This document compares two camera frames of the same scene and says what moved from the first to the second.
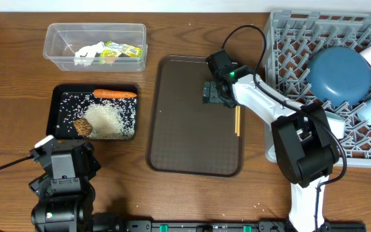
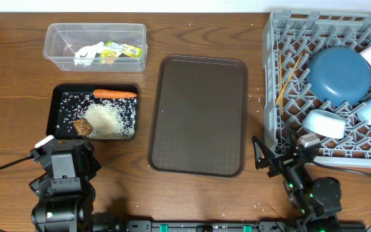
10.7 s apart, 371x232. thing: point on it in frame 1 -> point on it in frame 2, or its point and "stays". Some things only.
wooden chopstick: (236, 128) -> (281, 80)
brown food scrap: (82, 126) stays
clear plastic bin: (96, 47) stays
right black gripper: (212, 93) -> (281, 163)
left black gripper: (94, 164) stays
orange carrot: (104, 93) stays
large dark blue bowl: (339, 76) stays
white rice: (109, 118) stays
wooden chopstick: (238, 120) -> (288, 79)
